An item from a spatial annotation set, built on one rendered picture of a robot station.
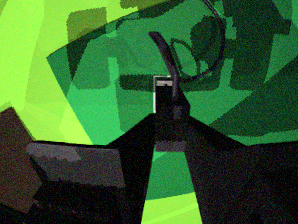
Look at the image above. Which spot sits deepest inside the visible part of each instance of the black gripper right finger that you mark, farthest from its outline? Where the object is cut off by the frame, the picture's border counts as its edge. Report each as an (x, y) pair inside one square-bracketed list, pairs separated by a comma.
[(223, 171)]

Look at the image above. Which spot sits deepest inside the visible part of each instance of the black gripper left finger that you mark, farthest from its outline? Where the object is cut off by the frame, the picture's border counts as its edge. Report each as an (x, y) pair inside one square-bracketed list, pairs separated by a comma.
[(122, 166)]

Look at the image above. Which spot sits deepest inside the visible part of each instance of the black cable with plug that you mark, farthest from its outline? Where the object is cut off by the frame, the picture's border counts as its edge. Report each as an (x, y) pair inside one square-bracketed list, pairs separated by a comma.
[(172, 109)]

